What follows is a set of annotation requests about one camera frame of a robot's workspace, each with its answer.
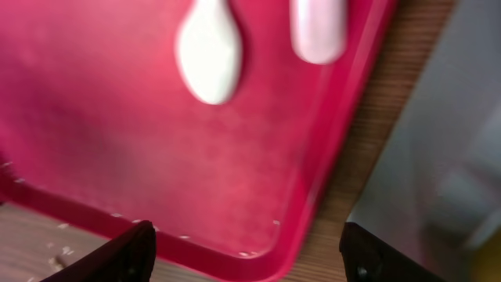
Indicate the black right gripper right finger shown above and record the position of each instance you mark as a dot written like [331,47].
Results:
[369,259]

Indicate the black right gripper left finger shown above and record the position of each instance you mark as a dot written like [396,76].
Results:
[129,257]

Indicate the white plastic fork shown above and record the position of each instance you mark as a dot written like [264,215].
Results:
[319,29]

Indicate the yellow cup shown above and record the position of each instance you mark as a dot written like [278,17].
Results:
[485,263]

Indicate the grey dishwasher rack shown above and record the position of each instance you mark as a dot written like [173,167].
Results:
[434,194]

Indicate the red plastic tray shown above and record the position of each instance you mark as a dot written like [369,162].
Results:
[98,129]

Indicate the white plastic spoon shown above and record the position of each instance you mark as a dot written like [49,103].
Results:
[209,51]

